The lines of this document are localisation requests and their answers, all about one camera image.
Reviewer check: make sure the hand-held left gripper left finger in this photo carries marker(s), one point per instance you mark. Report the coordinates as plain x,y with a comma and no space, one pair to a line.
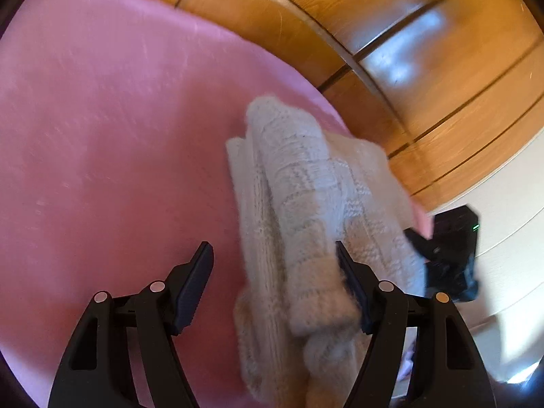
196,289

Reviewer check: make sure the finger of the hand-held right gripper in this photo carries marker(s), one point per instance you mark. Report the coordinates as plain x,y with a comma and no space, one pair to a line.
420,246

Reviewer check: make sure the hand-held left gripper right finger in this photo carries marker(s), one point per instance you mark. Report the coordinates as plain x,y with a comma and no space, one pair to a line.
355,289

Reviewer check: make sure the white knitted sweater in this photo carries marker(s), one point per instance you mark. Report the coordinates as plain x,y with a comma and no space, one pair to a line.
306,199

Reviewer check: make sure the pink blanket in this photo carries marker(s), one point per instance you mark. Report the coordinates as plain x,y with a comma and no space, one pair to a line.
106,136

